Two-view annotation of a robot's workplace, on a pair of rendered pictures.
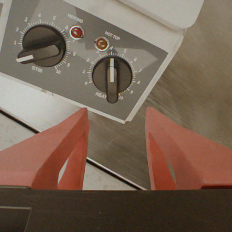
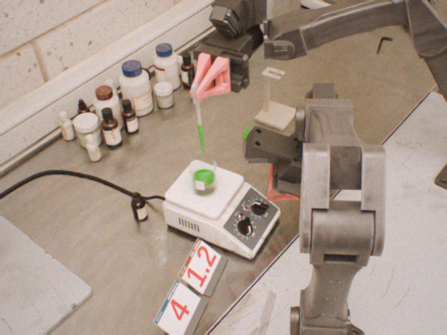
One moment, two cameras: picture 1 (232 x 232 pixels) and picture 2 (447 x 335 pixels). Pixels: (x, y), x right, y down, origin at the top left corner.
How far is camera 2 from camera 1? 0.96 m
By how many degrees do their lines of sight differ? 35
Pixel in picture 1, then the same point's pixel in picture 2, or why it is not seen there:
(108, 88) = (263, 205)
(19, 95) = (264, 256)
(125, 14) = (236, 197)
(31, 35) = (241, 229)
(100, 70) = (255, 210)
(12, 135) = (284, 260)
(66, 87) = (261, 226)
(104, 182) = not seen: hidden behind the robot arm
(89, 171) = not seen: hidden behind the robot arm
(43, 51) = (247, 222)
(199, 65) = (255, 184)
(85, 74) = (257, 217)
